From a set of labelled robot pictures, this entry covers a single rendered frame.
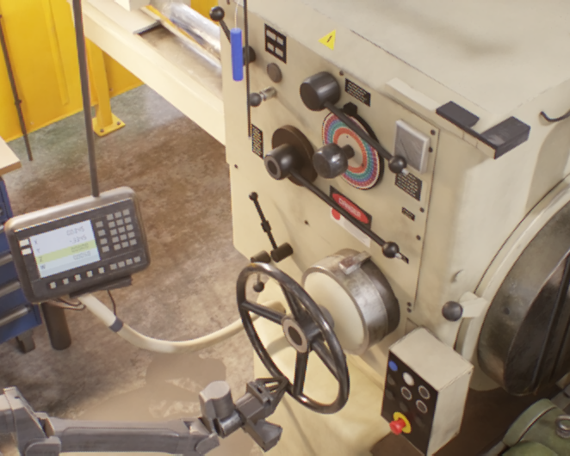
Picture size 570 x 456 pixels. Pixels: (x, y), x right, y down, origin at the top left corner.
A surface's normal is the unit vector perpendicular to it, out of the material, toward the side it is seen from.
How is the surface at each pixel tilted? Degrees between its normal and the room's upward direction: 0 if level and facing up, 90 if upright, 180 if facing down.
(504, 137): 0
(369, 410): 0
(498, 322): 73
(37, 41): 90
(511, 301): 62
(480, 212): 90
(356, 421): 0
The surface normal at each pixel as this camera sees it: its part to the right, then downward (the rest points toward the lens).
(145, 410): 0.00, -0.73
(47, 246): 0.40, 0.34
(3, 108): 0.64, 0.52
